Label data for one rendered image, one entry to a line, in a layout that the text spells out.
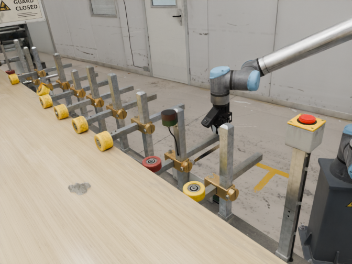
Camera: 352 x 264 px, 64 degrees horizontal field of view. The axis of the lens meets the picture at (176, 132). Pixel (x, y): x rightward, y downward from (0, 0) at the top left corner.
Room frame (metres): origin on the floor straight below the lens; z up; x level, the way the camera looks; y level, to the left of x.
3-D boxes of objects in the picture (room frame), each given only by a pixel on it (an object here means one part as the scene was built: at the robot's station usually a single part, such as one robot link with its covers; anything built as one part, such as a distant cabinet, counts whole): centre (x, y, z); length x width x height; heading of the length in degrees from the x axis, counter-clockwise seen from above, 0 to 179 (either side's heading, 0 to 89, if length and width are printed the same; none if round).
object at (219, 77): (1.26, -0.22, 1.14); 0.10 x 0.09 x 0.12; 68
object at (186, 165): (1.05, 0.00, 0.85); 0.14 x 0.06 x 0.05; 40
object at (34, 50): (2.38, 1.10, 0.92); 0.04 x 0.04 x 0.48; 40
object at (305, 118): (0.64, -0.34, 1.22); 0.04 x 0.04 x 0.02
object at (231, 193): (0.86, -0.16, 0.84); 0.14 x 0.06 x 0.05; 40
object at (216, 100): (1.26, -0.22, 1.05); 0.10 x 0.09 x 0.05; 39
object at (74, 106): (1.67, 0.46, 0.95); 0.50 x 0.04 x 0.04; 130
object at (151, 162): (0.98, 0.11, 0.85); 0.08 x 0.08 x 0.11
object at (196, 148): (1.11, -0.04, 0.84); 0.43 x 0.03 x 0.04; 130
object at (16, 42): (2.77, 1.42, 0.94); 0.04 x 0.04 x 0.48; 40
